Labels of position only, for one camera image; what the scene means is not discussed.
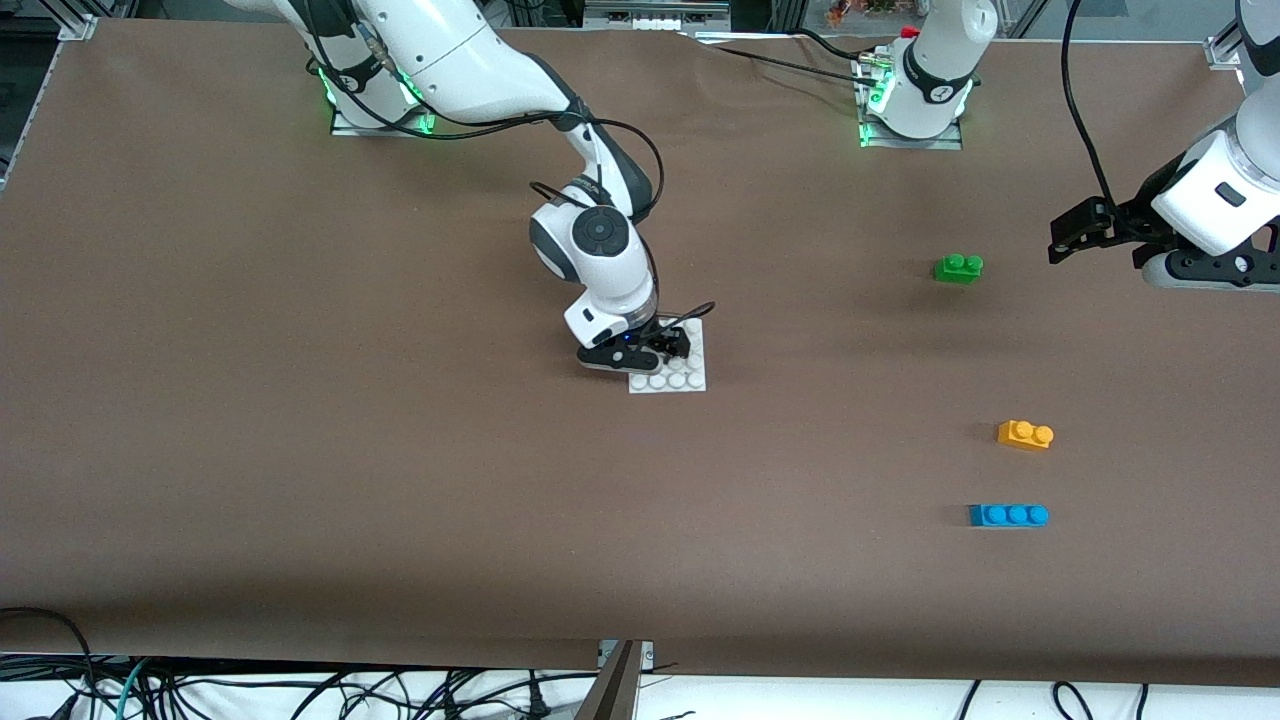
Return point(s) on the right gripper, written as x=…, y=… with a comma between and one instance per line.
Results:
x=661, y=341

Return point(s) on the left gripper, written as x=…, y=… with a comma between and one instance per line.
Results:
x=1129, y=220

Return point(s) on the white studded base plate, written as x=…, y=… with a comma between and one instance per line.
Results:
x=680, y=380

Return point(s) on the yellow toy block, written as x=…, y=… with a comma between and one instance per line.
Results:
x=1025, y=435

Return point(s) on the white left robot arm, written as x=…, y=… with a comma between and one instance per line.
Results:
x=940, y=60

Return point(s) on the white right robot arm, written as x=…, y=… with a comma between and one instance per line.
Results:
x=450, y=50

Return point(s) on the green toy block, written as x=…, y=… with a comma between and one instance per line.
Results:
x=958, y=268

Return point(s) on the blue toy block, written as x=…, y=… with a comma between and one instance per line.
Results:
x=1008, y=515

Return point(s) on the brown paper table cover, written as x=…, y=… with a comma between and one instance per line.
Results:
x=640, y=500

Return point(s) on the orange clutter pile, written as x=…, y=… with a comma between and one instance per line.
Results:
x=860, y=10

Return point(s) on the white terminal strip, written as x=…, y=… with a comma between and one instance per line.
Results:
x=650, y=24

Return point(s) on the grey slanted beam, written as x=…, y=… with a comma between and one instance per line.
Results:
x=612, y=690

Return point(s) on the aluminium corner bracket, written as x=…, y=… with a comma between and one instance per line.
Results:
x=1225, y=55
x=78, y=28

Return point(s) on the small metal edge bracket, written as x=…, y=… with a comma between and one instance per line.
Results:
x=646, y=655

